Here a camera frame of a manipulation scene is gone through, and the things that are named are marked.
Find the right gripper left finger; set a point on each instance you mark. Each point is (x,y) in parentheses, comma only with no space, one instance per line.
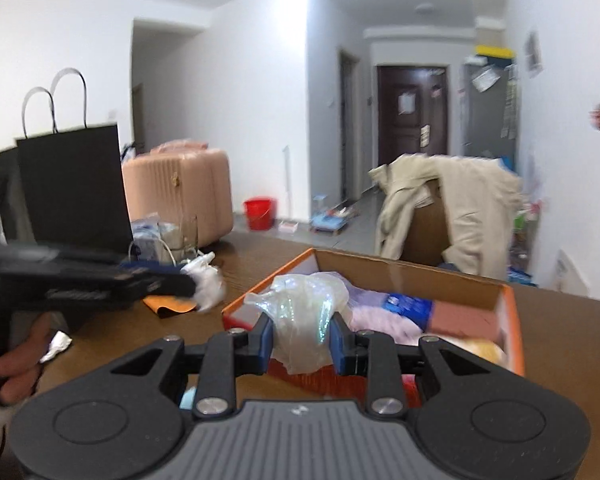
(224,358)

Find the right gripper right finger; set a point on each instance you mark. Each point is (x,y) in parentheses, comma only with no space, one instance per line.
(373,356)

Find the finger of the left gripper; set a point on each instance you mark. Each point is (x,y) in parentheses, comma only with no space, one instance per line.
(138,285)

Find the iridescent plastic bag ball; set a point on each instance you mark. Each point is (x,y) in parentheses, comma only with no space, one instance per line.
(301,307)

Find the person's left hand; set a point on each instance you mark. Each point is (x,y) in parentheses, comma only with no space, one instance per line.
(20,368)

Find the white crumpled tissue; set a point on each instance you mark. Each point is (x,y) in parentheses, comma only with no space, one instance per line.
(210,286)

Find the pink fluffy cloth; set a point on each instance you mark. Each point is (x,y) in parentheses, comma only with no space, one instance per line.
(401,330)

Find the clear glass cup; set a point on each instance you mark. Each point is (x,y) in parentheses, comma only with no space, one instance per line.
(187,244)

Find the red cardboard box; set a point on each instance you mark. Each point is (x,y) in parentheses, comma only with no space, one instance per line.
(397,277)

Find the purple knit cloth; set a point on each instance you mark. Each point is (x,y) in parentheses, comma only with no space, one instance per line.
(365,298)

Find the blue white tissue pack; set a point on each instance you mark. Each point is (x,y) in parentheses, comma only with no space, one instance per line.
(155,240)

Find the blue tissue packet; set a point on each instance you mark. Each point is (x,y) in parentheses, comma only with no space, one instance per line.
(416,309)

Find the pink sponge block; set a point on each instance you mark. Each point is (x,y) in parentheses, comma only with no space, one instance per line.
(463,322)

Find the black paper bag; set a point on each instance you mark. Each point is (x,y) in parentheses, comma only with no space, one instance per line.
(66,189)

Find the pink suitcase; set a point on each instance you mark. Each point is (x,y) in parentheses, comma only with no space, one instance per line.
(182,177)

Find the yellow pompom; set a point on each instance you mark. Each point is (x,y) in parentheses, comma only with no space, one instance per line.
(483,348)

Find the red plastic bucket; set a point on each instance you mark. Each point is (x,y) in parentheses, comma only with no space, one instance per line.
(260,213)

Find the white mop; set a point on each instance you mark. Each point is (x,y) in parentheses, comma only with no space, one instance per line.
(288,224)

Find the wooden chair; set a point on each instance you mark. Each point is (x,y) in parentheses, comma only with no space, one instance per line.
(428,236)

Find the small blue stool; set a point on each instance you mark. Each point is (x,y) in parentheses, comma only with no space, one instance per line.
(329,220)

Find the beige coat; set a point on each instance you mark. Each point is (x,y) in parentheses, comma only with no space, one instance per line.
(480,197)

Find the dark brown door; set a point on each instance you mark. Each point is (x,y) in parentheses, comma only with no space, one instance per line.
(412,110)

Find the grey refrigerator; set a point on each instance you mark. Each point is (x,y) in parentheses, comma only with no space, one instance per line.
(490,111)

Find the yellow box on fridge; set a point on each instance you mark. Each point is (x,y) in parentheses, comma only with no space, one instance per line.
(494,52)

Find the wall poster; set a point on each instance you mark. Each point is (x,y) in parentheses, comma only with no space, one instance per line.
(532,54)

